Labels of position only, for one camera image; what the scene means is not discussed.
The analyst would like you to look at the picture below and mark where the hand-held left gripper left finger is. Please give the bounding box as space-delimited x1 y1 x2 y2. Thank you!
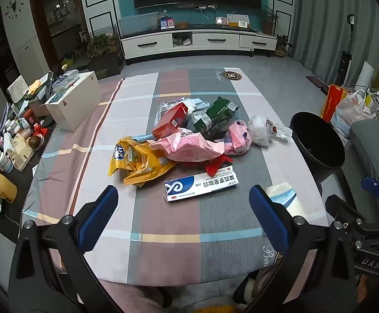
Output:
8 185 120 313

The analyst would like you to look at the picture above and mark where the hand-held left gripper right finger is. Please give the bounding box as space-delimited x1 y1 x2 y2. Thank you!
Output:
245 184 358 313

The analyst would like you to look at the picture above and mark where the white tissue packet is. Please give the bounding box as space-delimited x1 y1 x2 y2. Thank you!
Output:
264 183 307 217

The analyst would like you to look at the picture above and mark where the black trash bin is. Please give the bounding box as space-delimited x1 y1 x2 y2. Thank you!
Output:
289 112 346 183

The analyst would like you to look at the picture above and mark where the yellow snack bag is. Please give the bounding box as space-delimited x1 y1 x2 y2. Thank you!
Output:
108 136 179 188

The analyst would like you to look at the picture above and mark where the red wrapper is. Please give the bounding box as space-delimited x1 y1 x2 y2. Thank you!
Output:
205 155 234 177

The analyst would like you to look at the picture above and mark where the white blue ointment box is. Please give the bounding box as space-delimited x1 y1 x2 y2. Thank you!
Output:
164 166 239 203

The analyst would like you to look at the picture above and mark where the pink plastic bag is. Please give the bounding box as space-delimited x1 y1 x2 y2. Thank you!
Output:
224 119 253 155

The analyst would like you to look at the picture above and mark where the small white plastic bag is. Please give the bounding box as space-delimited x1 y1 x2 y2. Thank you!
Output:
247 113 293 147

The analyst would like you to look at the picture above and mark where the pink wrapper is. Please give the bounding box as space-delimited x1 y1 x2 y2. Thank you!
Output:
147 128 226 164

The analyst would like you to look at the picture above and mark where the red cardboard box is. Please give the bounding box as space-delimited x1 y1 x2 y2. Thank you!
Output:
151 102 190 140

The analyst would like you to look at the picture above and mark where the green snack packet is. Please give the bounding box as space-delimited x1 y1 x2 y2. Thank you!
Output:
193 97 240 134

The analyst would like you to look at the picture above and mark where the clear plastic bag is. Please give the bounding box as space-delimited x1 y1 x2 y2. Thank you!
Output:
153 97 210 128

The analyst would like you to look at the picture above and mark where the grey sofa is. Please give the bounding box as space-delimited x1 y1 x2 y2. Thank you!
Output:
340 119 379 224

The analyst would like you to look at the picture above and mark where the large white plastic bag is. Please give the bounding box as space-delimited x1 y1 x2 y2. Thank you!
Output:
331 89 374 137

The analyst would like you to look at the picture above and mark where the pile of patterned clothes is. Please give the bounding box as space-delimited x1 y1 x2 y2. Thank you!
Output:
366 89 379 119

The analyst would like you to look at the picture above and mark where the orange shopping bag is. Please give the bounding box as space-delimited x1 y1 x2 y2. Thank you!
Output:
320 84 353 123

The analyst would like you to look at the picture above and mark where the yellow cylindrical can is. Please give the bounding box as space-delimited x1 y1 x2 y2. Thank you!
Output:
0 166 18 204

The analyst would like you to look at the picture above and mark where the beige box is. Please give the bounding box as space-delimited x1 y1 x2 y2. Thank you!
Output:
5 134 35 172

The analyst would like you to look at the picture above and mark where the white board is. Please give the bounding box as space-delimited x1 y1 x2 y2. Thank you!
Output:
356 62 376 88

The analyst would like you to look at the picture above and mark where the white pill bottle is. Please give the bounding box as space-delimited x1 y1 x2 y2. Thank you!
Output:
0 146 14 174

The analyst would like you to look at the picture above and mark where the white storage box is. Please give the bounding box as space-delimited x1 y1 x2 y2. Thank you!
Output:
45 71 103 131

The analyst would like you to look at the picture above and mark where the dark brown floor mat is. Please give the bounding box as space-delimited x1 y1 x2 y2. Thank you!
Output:
306 76 330 93

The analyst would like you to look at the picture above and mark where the red can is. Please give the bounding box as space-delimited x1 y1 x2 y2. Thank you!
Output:
23 109 38 128

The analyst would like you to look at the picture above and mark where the upright vacuum cleaner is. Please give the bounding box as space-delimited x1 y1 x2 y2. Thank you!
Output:
335 14 355 87

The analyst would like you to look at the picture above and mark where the clear plastic container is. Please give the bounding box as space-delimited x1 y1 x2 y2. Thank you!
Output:
52 69 80 93

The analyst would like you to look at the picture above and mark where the small potted plant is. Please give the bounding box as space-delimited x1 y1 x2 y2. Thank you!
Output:
274 34 293 57

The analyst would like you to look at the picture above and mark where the grey curtain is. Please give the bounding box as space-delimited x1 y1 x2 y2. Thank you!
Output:
289 0 379 82

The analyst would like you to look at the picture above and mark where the white TV cabinet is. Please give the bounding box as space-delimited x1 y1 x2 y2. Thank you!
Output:
120 28 277 66

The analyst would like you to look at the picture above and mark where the tall potted plant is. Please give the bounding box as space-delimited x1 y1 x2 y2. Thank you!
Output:
260 5 280 36

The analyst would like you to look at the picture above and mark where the grey translucent tank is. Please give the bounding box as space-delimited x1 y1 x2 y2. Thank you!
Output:
117 12 160 37

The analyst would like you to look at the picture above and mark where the white desk calendar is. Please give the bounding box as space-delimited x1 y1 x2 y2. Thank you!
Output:
226 14 249 28

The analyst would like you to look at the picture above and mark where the black wall clock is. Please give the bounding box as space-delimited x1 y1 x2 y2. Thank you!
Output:
5 0 25 18

